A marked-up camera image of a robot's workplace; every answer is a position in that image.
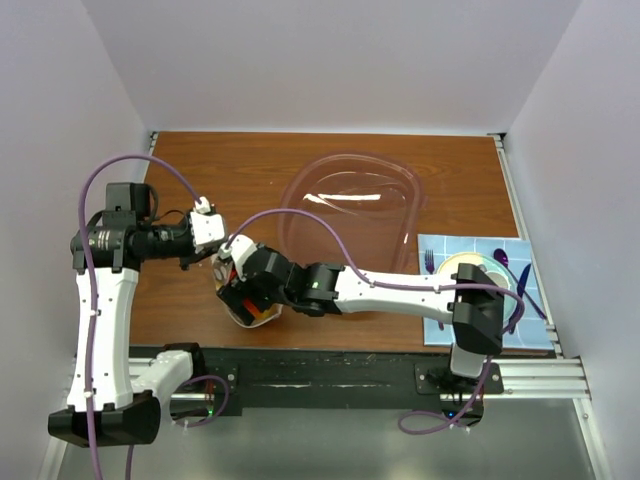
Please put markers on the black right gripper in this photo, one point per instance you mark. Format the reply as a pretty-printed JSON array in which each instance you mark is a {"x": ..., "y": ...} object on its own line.
[{"x": 234, "y": 292}]

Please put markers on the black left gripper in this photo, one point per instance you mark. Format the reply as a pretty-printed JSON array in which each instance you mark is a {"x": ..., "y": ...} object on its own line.
[{"x": 193, "y": 256}]

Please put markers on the clear zip top bag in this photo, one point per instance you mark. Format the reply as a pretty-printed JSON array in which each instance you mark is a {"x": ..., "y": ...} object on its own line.
[{"x": 242, "y": 310}]

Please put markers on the red fake mango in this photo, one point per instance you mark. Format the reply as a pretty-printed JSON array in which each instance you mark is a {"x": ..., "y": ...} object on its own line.
[{"x": 260, "y": 315}]

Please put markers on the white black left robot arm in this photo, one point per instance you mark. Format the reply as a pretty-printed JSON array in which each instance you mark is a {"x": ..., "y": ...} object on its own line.
[{"x": 104, "y": 400}]

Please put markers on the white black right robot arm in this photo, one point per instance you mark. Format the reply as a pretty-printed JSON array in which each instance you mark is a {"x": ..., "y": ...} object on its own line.
[{"x": 467, "y": 300}]

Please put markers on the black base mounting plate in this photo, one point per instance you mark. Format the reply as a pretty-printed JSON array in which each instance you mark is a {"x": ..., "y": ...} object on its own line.
[{"x": 205, "y": 398}]

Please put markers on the clear pink plastic bowl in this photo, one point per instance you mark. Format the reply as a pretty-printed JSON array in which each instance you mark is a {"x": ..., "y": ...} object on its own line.
[{"x": 372, "y": 203}]

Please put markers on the purple plastic fork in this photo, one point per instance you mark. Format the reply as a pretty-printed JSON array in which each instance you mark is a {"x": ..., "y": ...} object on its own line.
[{"x": 429, "y": 263}]

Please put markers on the pale yellow plate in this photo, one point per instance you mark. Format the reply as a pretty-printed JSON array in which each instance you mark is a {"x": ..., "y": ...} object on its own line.
[{"x": 450, "y": 265}]

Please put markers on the grey cup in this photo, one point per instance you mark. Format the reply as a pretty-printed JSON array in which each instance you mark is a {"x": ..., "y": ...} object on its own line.
[{"x": 497, "y": 277}]

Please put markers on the purple plastic spoon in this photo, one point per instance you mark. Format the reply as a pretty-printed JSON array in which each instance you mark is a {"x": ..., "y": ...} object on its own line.
[{"x": 501, "y": 256}]

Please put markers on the blue plastic knife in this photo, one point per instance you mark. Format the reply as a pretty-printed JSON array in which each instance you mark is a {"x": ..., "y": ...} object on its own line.
[{"x": 522, "y": 280}]

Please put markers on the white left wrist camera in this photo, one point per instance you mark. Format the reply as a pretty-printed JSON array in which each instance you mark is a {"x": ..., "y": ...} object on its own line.
[{"x": 208, "y": 228}]

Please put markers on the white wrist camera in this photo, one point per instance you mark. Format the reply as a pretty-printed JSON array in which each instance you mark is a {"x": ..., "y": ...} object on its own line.
[
  {"x": 238, "y": 252},
  {"x": 208, "y": 228}
]

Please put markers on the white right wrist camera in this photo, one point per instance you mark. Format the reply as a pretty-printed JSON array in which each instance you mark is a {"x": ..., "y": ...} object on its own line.
[{"x": 238, "y": 252}]

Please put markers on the aluminium frame rail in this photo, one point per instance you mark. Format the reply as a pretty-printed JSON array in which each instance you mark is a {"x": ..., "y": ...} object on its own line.
[{"x": 545, "y": 387}]

